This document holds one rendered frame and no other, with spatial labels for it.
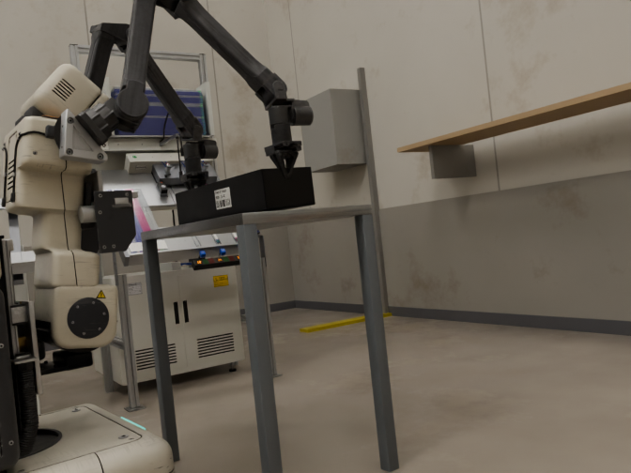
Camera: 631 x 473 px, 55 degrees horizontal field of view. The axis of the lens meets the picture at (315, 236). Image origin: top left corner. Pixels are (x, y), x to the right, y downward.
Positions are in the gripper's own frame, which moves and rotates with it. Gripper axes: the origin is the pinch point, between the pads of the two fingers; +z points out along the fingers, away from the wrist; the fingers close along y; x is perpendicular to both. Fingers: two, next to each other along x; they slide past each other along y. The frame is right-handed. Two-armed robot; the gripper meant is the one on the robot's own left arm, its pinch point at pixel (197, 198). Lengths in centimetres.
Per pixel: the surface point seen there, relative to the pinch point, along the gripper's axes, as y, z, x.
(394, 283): 165, 69, -252
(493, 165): 51, -12, -244
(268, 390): -64, 56, 18
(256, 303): -64, 33, 19
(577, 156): -11, -9, -239
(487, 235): 61, 34, -243
